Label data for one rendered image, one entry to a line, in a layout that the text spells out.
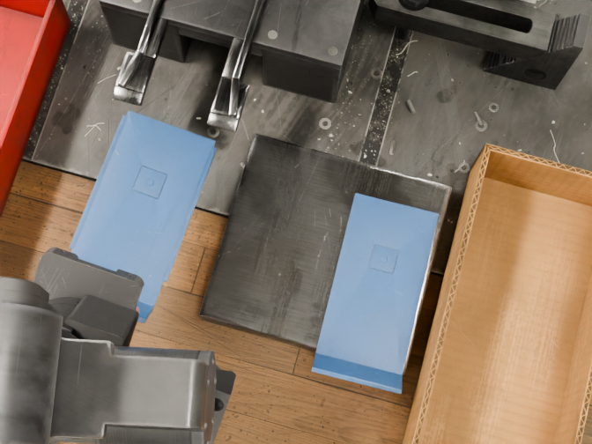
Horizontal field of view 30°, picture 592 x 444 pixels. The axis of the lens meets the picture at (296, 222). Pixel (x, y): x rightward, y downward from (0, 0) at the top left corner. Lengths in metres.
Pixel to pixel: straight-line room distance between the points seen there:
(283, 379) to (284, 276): 0.08
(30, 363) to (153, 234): 0.30
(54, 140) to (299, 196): 0.21
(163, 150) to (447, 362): 0.28
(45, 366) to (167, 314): 0.37
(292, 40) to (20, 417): 0.44
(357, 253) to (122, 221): 0.19
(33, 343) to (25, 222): 0.40
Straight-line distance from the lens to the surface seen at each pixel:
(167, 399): 0.58
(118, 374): 0.58
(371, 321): 0.88
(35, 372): 0.54
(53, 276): 0.70
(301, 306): 0.88
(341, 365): 0.86
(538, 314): 0.92
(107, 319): 0.67
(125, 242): 0.82
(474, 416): 0.90
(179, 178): 0.83
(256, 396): 0.89
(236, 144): 0.94
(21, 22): 1.00
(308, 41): 0.88
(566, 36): 0.92
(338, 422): 0.89
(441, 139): 0.95
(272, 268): 0.89
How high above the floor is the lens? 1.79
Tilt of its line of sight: 75 degrees down
